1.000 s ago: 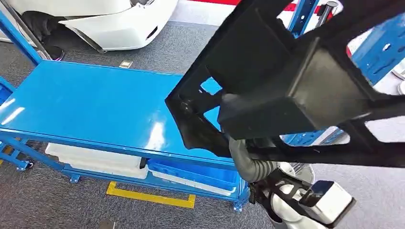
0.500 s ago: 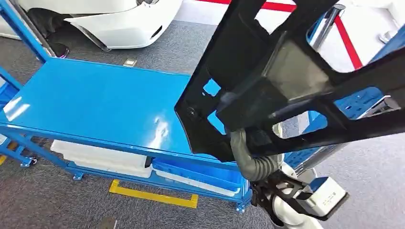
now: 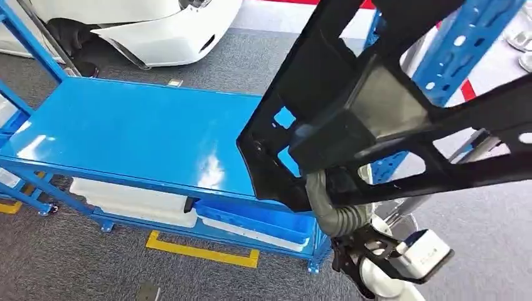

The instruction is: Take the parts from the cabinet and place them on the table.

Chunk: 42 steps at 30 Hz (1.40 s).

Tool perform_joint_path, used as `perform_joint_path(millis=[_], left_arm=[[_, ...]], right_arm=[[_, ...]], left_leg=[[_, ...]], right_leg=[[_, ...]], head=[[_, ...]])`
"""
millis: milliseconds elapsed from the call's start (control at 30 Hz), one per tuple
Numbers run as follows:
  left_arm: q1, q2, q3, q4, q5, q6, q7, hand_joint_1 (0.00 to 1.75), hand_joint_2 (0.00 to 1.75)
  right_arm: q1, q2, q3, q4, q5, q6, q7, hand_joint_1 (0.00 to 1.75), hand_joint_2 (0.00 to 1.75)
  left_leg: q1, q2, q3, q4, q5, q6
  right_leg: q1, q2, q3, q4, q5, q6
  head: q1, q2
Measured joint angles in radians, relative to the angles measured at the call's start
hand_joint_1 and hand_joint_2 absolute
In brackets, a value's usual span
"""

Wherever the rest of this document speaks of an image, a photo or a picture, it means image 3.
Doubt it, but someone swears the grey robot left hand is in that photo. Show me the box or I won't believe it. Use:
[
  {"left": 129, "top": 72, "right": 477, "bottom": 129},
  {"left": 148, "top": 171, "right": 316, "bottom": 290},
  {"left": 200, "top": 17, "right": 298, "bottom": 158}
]
[{"left": 289, "top": 111, "right": 378, "bottom": 176}]

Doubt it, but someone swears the black plastic car panel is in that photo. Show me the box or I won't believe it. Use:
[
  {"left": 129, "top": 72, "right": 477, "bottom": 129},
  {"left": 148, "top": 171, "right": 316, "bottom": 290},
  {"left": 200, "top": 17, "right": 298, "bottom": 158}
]
[{"left": 236, "top": 0, "right": 532, "bottom": 213}]

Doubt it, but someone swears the blue plastic bin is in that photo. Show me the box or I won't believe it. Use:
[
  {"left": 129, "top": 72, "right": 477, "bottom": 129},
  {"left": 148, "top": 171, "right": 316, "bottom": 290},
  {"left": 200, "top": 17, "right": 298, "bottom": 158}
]
[{"left": 193, "top": 199, "right": 317, "bottom": 246}]

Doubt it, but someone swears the blue perforated rack upright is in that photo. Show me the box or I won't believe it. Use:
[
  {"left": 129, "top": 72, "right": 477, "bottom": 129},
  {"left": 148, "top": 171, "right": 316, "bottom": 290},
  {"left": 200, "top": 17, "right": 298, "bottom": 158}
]
[{"left": 363, "top": 0, "right": 526, "bottom": 186}]

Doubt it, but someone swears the white plastic tray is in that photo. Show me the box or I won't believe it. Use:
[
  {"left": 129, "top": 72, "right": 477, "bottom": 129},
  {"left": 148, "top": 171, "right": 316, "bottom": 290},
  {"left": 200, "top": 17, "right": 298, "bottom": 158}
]
[{"left": 70, "top": 177, "right": 199, "bottom": 228}]

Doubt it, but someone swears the white car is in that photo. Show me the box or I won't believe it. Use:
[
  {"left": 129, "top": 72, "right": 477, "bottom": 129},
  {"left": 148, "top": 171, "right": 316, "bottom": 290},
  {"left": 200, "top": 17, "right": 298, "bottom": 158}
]
[{"left": 0, "top": 0, "right": 244, "bottom": 79}]

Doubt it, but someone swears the blue metal cart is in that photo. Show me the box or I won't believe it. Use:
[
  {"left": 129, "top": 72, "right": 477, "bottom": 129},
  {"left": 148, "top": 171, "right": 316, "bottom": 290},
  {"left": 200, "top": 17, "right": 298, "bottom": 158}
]
[
  {"left": 0, "top": 0, "right": 333, "bottom": 276},
  {"left": 0, "top": 81, "right": 60, "bottom": 218}
]

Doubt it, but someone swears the silver metal part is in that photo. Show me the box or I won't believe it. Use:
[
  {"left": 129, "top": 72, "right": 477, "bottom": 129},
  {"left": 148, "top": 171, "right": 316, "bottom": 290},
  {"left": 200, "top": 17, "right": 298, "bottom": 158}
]
[
  {"left": 504, "top": 29, "right": 532, "bottom": 53},
  {"left": 518, "top": 51, "right": 532, "bottom": 74}
]

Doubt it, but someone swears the grey metal bar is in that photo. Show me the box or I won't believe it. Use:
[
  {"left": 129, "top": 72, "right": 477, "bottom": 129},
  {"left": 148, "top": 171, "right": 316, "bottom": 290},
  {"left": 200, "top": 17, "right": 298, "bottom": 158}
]
[{"left": 16, "top": 0, "right": 82, "bottom": 78}]

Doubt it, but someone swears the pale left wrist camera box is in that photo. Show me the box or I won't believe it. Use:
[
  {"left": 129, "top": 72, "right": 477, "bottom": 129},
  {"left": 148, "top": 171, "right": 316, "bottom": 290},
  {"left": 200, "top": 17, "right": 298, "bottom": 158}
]
[{"left": 390, "top": 228, "right": 455, "bottom": 280}]

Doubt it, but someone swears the silver metal post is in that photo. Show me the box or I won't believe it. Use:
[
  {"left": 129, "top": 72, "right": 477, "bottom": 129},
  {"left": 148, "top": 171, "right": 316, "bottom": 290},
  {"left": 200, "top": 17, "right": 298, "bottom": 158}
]
[{"left": 376, "top": 132, "right": 502, "bottom": 233}]

